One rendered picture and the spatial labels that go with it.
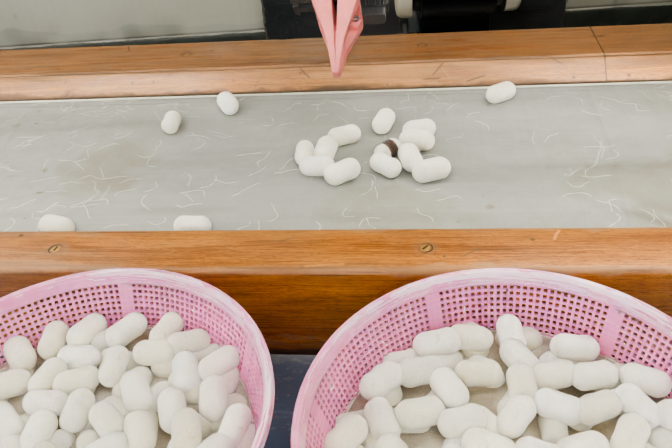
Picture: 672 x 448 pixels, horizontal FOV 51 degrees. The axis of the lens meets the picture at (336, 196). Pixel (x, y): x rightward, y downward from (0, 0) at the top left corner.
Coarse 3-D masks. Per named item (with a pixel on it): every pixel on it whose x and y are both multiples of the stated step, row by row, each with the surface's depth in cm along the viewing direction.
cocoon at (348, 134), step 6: (342, 126) 73; (348, 126) 72; (354, 126) 73; (330, 132) 72; (336, 132) 72; (342, 132) 72; (348, 132) 72; (354, 132) 72; (360, 132) 73; (336, 138) 72; (342, 138) 72; (348, 138) 72; (354, 138) 72; (342, 144) 72
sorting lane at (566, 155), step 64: (0, 128) 83; (64, 128) 82; (128, 128) 80; (192, 128) 79; (256, 128) 78; (320, 128) 77; (448, 128) 74; (512, 128) 73; (576, 128) 72; (640, 128) 71; (0, 192) 71; (64, 192) 70; (128, 192) 69; (192, 192) 68; (256, 192) 67; (320, 192) 66; (384, 192) 66; (448, 192) 65; (512, 192) 64; (576, 192) 63; (640, 192) 62
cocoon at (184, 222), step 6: (180, 216) 62; (186, 216) 62; (192, 216) 61; (198, 216) 61; (204, 216) 62; (174, 222) 62; (180, 222) 61; (186, 222) 61; (192, 222) 61; (198, 222) 61; (204, 222) 61; (210, 222) 62; (174, 228) 61; (180, 228) 61; (186, 228) 61; (192, 228) 61; (198, 228) 61; (204, 228) 61; (210, 228) 62
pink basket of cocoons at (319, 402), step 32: (416, 288) 50; (448, 288) 51; (480, 288) 51; (512, 288) 51; (544, 288) 50; (576, 288) 49; (608, 288) 48; (352, 320) 48; (384, 320) 49; (416, 320) 51; (448, 320) 52; (480, 320) 52; (544, 320) 51; (576, 320) 50; (608, 320) 49; (640, 320) 47; (320, 352) 46; (352, 352) 48; (384, 352) 50; (608, 352) 49; (640, 352) 47; (320, 384) 45; (352, 384) 48; (320, 416) 44
